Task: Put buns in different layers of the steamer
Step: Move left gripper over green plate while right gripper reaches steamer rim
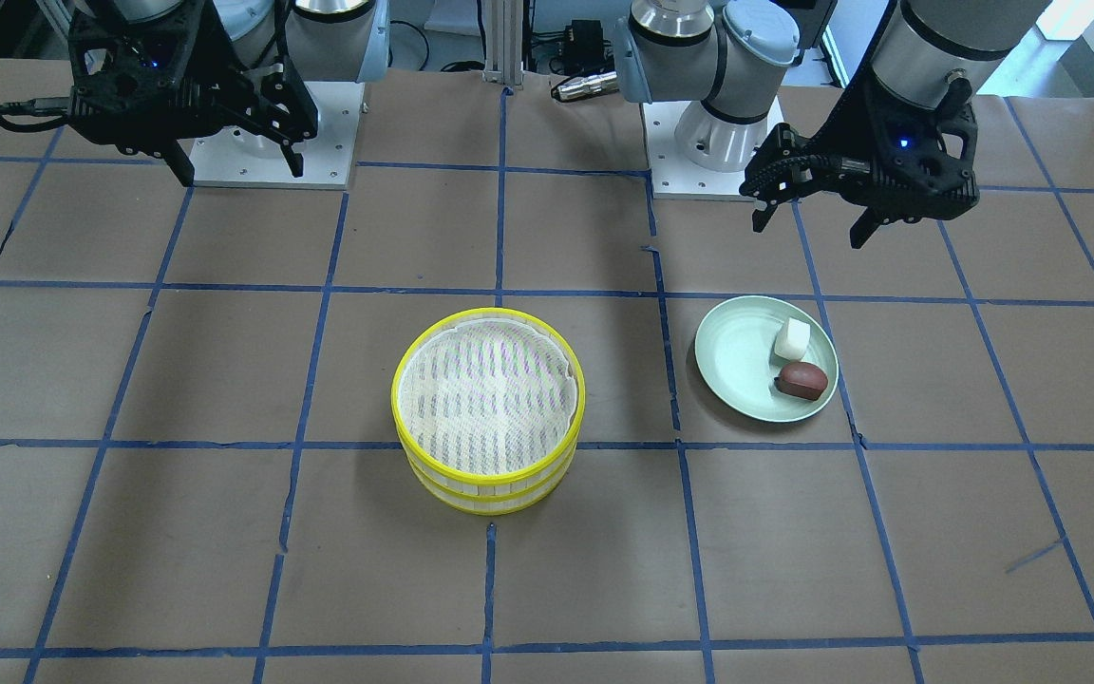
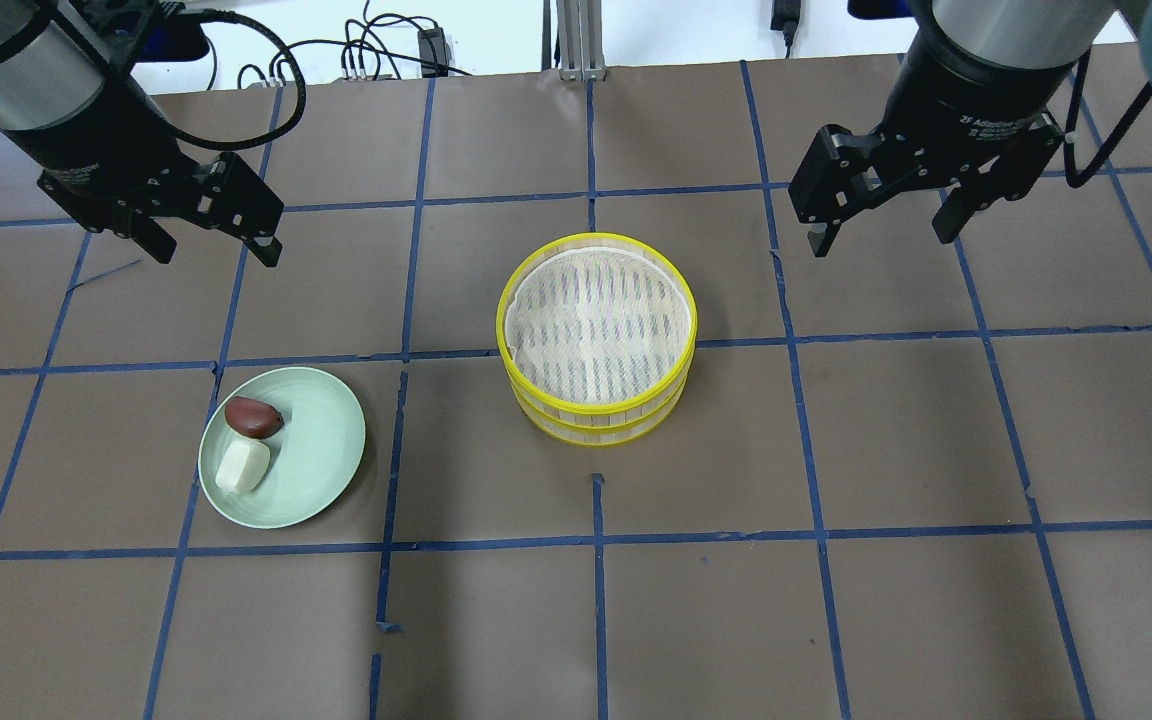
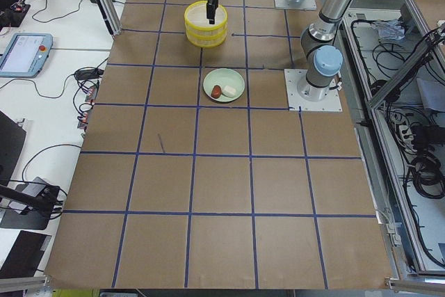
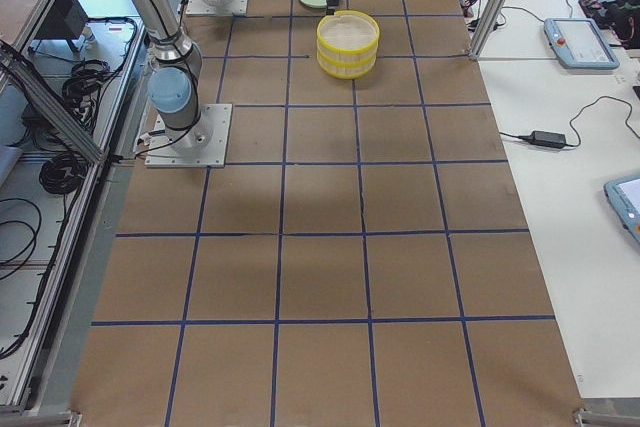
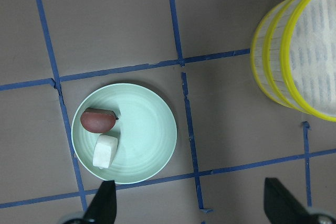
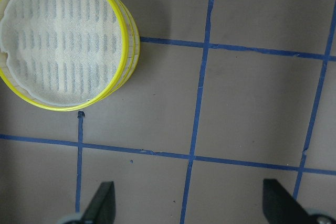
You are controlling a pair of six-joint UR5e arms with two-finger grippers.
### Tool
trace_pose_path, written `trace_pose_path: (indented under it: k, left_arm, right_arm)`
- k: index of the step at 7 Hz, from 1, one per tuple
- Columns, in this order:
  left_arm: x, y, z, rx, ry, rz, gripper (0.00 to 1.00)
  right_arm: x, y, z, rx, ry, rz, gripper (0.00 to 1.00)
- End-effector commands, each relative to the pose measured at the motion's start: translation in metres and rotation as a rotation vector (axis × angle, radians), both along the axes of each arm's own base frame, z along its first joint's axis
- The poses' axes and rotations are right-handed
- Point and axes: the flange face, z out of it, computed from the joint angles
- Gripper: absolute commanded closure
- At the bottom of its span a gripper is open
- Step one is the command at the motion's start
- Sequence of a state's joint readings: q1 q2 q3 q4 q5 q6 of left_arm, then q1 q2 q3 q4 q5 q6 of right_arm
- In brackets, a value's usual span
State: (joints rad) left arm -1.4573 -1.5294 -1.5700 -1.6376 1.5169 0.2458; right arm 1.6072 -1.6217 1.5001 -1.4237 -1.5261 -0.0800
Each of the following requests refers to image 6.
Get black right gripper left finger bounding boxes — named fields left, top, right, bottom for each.
left=80, top=182, right=116, bottom=224

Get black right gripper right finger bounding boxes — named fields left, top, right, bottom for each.
left=262, top=179, right=318, bottom=224

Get yellow top steamer layer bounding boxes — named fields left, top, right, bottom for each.
left=1, top=0, right=140, bottom=112

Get yellow steamer layer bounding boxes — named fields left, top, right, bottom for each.
left=1, top=0, right=140, bottom=112
left=89, top=0, right=140, bottom=105

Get yellow bottom steamer layer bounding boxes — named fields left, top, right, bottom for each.
left=89, top=0, right=140, bottom=105

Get white mesh steamer liner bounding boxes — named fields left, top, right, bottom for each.
left=1, top=0, right=122, bottom=106

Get brown gridded table mat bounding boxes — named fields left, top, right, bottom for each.
left=1, top=0, right=335, bottom=223

